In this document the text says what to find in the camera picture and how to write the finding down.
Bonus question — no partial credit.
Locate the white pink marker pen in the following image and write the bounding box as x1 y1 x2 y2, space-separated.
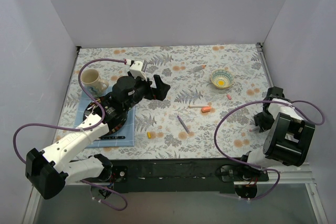
249 126 260 132

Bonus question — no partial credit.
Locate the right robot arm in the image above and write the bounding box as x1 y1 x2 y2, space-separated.
237 87 316 181

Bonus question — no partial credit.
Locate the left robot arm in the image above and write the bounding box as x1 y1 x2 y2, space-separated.
26 75 171 199

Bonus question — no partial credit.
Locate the purple marker pen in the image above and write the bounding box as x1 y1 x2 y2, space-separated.
177 115 190 134

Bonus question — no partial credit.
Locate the grey orange marker pen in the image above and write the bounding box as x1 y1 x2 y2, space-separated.
190 65 206 73

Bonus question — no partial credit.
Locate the blue checked cloth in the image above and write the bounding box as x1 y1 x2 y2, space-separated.
73 85 135 148

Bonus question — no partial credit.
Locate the beige ceramic mug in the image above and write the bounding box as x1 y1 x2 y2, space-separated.
80 69 109 98

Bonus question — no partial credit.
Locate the floral tablecloth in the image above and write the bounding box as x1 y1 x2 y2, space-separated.
59 44 269 159

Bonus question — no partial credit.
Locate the yellow patterned bowl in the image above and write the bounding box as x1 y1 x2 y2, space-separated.
211 69 234 89

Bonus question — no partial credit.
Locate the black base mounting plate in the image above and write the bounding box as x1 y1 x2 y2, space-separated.
112 158 269 194

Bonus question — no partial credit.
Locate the purple cable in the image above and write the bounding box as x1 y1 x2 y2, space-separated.
214 99 326 170
81 179 129 211
236 168 281 201
13 58 132 164

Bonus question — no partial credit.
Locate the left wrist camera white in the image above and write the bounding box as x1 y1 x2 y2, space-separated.
129 60 148 80

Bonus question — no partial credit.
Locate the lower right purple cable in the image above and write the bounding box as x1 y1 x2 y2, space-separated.
236 168 281 201

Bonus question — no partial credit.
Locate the aluminium frame rail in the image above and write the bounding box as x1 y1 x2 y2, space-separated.
230 164 328 223

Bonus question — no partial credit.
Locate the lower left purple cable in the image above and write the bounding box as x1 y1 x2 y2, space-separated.
81 179 129 211

